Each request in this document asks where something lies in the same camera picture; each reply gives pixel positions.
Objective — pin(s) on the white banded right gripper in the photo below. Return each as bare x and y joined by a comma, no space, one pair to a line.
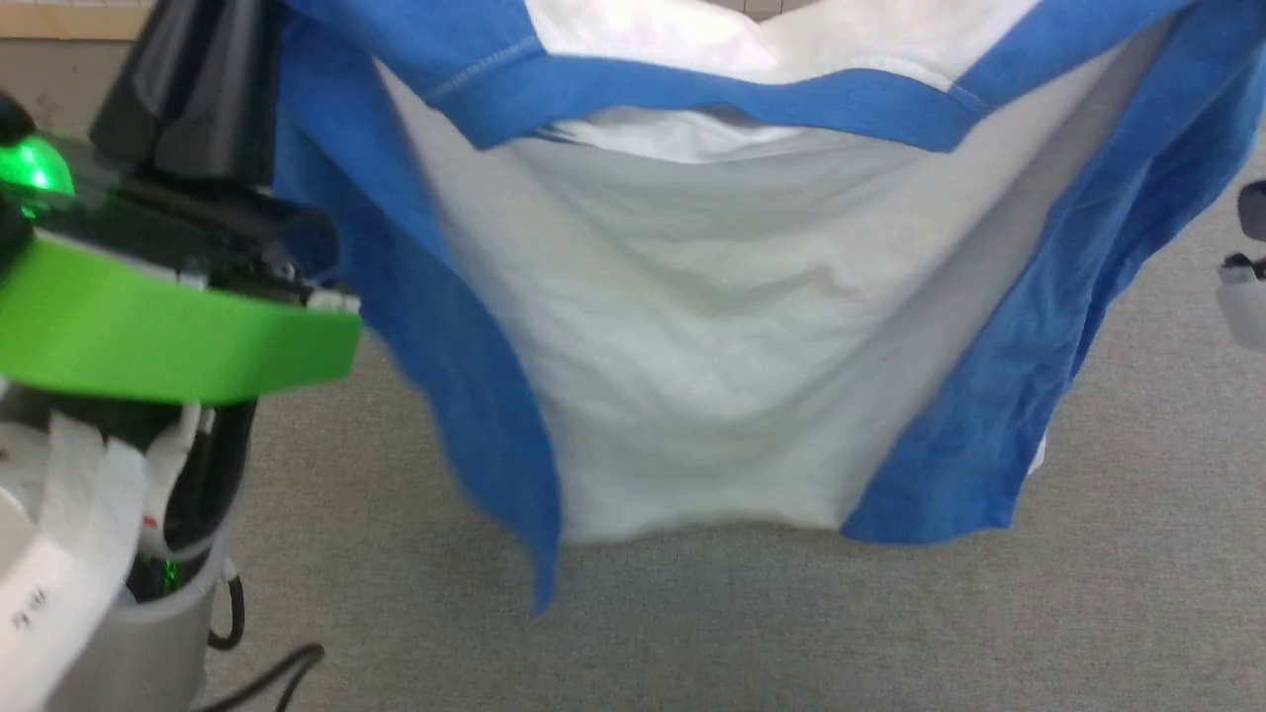
1248,302

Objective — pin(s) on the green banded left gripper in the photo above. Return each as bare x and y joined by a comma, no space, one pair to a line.
148,326

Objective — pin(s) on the white and blue t-shirt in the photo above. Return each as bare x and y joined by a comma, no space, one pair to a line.
712,326

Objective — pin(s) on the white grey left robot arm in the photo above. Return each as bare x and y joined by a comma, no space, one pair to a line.
89,593

